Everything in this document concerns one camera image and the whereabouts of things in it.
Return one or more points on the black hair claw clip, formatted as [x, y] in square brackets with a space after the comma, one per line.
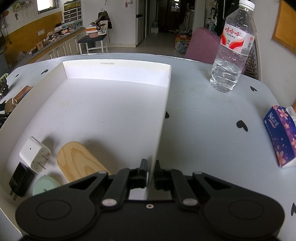
[4, 88]

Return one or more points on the pink orange pot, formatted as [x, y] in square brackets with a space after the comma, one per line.
[92, 31]

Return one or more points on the grey drawer organiser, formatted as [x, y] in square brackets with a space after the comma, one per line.
[72, 11]

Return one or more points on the black hanging garment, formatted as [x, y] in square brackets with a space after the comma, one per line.
[225, 8]

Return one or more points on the beige oval case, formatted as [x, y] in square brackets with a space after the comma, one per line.
[10, 105]

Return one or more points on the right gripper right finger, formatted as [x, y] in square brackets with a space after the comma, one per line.
[167, 179]

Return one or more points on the white cardboard tray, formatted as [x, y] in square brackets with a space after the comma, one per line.
[115, 108]

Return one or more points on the wooden oval block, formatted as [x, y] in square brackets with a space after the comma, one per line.
[76, 161]

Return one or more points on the mint green round disc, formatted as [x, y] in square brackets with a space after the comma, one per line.
[43, 184]

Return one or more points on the black wall charger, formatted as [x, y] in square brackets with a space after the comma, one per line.
[21, 181]

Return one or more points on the white wall charger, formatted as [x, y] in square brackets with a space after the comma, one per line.
[35, 154]

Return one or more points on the cream cabinet counter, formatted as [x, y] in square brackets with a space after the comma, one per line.
[64, 46]

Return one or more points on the small dark stool table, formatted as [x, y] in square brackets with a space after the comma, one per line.
[90, 43]

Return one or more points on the purple tissue pack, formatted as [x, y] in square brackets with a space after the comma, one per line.
[280, 124]

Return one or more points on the purple armchair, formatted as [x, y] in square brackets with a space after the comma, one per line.
[203, 46]

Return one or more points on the clear water bottle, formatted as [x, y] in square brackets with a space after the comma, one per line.
[235, 45]

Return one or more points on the colourful card box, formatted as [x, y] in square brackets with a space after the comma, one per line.
[22, 93]

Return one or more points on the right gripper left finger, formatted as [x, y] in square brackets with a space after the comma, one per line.
[134, 178]

